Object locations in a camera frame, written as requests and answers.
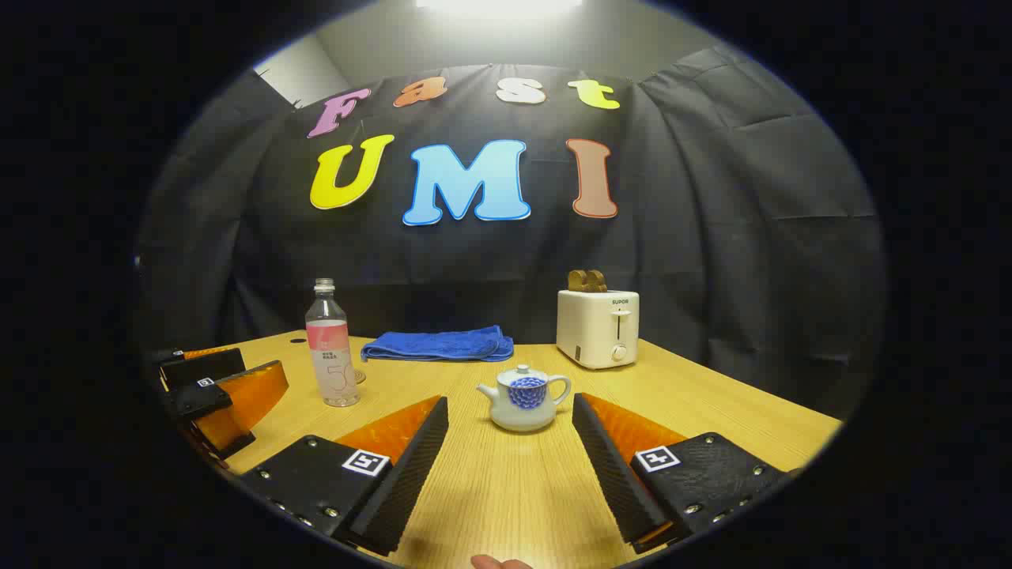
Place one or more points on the ceiling light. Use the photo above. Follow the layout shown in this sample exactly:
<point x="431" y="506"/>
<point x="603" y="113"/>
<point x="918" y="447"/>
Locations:
<point x="498" y="5"/>

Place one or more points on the blue folded towel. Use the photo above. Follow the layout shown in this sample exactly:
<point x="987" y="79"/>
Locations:
<point x="443" y="345"/>

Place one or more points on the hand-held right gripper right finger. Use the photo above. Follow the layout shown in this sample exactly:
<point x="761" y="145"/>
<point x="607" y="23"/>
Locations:
<point x="617" y="482"/>

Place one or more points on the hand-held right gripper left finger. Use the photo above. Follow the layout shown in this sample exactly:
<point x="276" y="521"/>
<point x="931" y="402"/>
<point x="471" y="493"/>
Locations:
<point x="411" y="474"/>

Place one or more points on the white teacup lid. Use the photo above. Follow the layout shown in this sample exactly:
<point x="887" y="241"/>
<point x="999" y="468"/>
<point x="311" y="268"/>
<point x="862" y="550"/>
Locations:
<point x="523" y="375"/>

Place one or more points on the white blue-patterned teacup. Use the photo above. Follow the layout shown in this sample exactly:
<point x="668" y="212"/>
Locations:
<point x="522" y="411"/>

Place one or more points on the cream toaster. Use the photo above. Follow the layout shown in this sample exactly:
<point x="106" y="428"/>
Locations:
<point x="593" y="332"/>

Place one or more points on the clear glass coaster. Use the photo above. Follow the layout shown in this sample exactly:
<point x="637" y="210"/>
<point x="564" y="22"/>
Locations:
<point x="361" y="377"/>

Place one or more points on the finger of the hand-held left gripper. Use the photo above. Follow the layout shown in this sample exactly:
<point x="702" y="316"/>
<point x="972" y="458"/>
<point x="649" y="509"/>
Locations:
<point x="194" y="399"/>
<point x="202" y="367"/>

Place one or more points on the clear pink-label water bottle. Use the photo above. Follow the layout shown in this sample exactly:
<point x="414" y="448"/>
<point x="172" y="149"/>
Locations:
<point x="332" y="371"/>

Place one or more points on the black backdrop cloth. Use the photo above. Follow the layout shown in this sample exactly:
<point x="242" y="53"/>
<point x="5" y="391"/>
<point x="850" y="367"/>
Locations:
<point x="711" y="237"/>

